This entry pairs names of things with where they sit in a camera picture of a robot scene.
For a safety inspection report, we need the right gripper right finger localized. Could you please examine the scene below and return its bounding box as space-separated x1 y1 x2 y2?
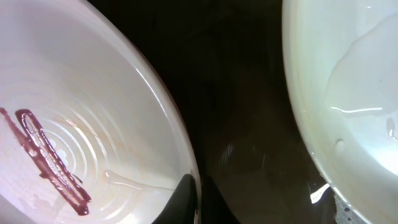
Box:
201 177 239 224

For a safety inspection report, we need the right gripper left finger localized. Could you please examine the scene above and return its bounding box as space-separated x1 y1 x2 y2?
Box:
152 174 197 224

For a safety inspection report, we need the white plate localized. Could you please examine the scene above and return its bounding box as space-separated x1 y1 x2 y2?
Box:
1 1 201 223
282 0 397 223

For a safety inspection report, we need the brown serving tray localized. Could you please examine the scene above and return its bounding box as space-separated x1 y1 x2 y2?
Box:
91 0 360 223

